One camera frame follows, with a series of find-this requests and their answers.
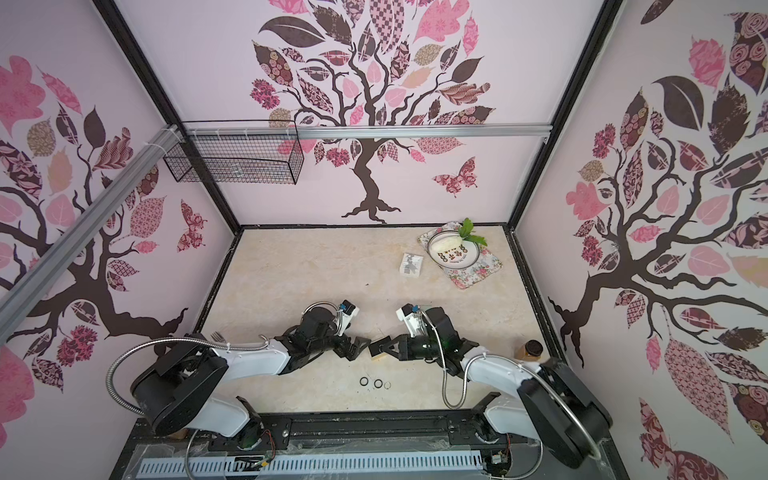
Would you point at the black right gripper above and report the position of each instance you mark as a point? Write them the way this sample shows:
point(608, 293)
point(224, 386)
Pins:
point(398, 346)

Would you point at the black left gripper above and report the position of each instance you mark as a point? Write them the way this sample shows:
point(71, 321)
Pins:
point(345, 350)

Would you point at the clear plastic ring bag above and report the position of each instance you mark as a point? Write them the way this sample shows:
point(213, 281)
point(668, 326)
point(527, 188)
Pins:
point(411, 265)

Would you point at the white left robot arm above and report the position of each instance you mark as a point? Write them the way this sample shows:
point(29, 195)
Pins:
point(178, 391)

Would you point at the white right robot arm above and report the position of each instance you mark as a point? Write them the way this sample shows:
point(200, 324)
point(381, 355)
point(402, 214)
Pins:
point(545, 401)

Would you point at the brown jar black lid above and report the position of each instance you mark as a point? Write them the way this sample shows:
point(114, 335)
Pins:
point(531, 351)

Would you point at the white round printed plate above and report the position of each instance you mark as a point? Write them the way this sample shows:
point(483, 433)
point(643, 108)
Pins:
point(449, 250)

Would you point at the white toy radish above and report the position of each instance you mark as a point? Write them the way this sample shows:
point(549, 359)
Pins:
point(465, 233)

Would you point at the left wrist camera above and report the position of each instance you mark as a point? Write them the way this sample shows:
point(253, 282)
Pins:
point(345, 314)

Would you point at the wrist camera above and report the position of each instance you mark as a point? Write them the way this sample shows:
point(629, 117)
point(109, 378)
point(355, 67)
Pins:
point(411, 317)
point(345, 314)

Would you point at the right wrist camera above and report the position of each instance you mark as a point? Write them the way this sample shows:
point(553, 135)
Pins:
point(411, 317)

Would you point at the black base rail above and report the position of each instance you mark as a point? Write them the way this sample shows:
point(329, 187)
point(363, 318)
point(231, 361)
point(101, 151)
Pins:
point(459, 428)

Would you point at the white slotted cable duct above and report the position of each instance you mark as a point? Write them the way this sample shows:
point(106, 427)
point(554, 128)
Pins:
point(220, 467)

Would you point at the black wire basket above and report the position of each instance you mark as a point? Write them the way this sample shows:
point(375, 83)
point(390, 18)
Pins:
point(262, 153)

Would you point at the rear aluminium rail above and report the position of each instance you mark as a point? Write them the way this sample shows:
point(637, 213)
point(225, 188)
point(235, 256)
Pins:
point(376, 132)

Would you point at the aluminium rail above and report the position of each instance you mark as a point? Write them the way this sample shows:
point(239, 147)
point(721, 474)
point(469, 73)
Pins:
point(24, 296)
point(376, 132)

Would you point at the left aluminium rail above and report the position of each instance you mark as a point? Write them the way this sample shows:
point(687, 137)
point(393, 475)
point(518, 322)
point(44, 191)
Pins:
point(24, 296)

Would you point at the black corner frame post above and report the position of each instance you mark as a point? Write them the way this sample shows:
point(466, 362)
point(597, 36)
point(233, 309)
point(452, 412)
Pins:
point(608, 14)

